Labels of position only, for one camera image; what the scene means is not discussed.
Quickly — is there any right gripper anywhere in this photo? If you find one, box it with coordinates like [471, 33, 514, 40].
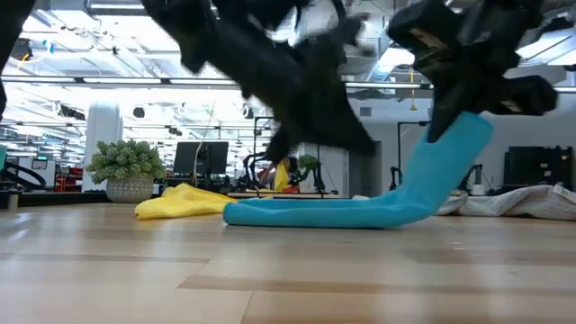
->
[426, 40, 559, 144]

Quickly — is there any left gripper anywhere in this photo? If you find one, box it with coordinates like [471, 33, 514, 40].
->
[215, 31, 378, 164]

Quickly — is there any blue microfiber towel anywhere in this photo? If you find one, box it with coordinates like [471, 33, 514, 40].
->
[222, 112, 495, 230]

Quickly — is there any grey microfiber towel white tag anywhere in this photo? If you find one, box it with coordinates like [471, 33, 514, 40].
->
[454, 183, 576, 221]

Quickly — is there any yellow microfiber towel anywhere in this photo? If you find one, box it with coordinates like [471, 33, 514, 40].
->
[133, 182, 274, 221]

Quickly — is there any small green potted plant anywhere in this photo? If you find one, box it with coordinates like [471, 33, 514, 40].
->
[297, 154, 319, 172]

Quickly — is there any person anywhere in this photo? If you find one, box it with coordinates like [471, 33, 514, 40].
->
[258, 156, 301, 193]

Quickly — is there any small yellow cloth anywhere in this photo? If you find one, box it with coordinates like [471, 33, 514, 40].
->
[274, 159, 292, 193]

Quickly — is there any background wooden table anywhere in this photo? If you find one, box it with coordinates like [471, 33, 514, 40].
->
[227, 192, 352, 202]

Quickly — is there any black storage cabinet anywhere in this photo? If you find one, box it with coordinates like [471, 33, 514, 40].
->
[503, 145, 575, 190]

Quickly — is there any black computer monitor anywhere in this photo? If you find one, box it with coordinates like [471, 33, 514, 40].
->
[173, 140, 230, 177]

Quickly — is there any large plant in white pot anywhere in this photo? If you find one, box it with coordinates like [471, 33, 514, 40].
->
[85, 138, 167, 203]

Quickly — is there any linear ceiling light strip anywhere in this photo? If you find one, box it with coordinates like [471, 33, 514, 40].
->
[2, 76, 576, 94]

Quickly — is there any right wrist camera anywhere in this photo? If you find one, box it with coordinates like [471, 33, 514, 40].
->
[387, 1, 461, 59]

